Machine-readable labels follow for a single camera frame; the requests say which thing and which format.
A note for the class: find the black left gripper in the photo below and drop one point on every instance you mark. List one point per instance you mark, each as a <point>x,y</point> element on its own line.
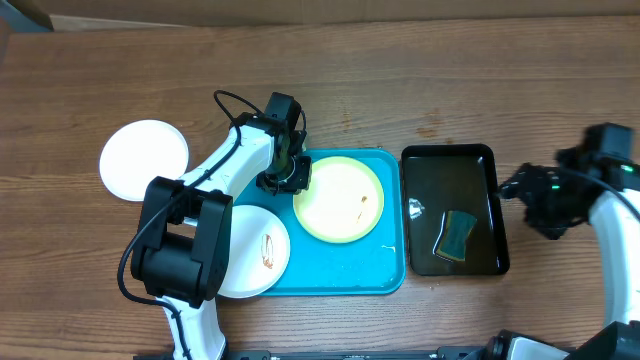
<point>300,182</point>

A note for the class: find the yellow-green plate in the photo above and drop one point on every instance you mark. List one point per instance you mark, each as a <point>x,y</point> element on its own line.
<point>343,203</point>

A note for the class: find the teal plastic tray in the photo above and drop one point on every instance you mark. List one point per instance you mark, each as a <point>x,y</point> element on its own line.
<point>372,265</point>

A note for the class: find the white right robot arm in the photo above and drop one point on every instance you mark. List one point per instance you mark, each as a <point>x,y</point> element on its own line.
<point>617,233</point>

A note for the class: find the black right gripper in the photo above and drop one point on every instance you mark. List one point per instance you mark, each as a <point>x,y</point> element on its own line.
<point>527,185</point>

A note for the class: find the white plate with ketchup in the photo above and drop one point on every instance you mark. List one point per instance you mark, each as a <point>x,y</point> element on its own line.
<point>259,252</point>

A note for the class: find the cardboard board at back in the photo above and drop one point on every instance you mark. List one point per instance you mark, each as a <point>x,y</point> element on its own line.
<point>260,12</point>

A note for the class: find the pink-white plate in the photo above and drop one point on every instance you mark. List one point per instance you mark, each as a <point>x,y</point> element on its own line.
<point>139,152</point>

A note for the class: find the black water tray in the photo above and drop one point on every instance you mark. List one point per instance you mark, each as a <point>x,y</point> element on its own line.
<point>439,178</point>

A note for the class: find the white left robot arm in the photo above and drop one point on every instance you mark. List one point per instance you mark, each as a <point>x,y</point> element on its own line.
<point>180,254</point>

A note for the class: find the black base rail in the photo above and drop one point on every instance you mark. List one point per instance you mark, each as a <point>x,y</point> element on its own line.
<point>350,355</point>

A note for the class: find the green yellow sponge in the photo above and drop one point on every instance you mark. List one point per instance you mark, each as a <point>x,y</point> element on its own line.
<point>456,229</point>

